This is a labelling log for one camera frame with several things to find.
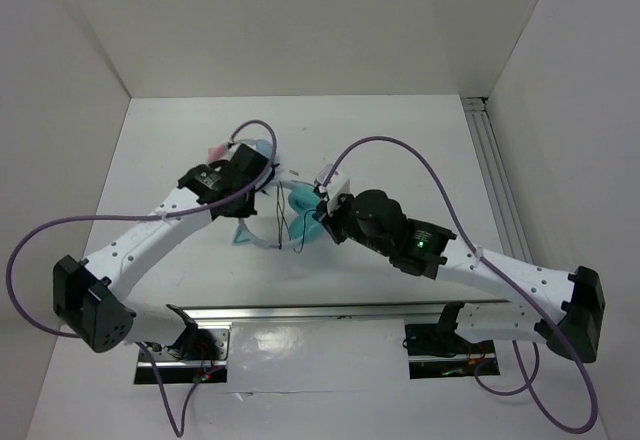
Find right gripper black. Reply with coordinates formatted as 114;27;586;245
312;191;391;256

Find teal white cat-ear headphones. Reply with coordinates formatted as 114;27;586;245
231;180;324;253

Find black cable of teal headphones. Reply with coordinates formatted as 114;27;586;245
273;184;326;254

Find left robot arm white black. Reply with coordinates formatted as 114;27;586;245
53;140;276;360

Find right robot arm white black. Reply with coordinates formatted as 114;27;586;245
315;188;605;363

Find pink blue cat-ear headphones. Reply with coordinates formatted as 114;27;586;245
206;139;274;164

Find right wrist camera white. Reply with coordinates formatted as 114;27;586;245
314;164;350;215

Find aluminium table edge rail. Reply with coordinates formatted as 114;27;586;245
164;299;521;325

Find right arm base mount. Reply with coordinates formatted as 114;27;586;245
402;324;500;380

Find aluminium side rail right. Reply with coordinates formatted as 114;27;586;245
461;97;533;263

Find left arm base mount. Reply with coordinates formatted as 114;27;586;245
134;321;232;385

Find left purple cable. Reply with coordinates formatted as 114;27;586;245
4;119;280;436

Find purple cable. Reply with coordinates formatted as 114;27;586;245
4;119;280;436
319;135;599;433

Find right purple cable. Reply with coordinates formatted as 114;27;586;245
319;135;599;433

